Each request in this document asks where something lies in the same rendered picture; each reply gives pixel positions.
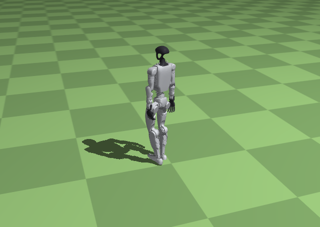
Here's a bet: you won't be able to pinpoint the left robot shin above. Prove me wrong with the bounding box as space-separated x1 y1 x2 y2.
148 131 161 159

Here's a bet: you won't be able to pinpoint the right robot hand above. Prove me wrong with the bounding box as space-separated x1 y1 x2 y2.
167 96 175 113

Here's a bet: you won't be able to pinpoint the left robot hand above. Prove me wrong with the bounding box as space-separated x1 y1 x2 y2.
146 104 156 120

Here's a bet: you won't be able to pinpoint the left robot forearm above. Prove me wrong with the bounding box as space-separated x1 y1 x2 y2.
145 86 153 109

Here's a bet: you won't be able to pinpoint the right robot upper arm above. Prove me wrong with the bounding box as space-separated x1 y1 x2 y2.
170 63 176 86

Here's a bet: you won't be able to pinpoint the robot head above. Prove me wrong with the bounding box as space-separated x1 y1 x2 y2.
155 46 169 67

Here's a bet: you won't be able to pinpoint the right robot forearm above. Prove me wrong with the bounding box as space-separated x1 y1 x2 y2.
168 84 176 100

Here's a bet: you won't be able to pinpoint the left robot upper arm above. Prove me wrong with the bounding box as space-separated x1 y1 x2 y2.
146 66 157 92

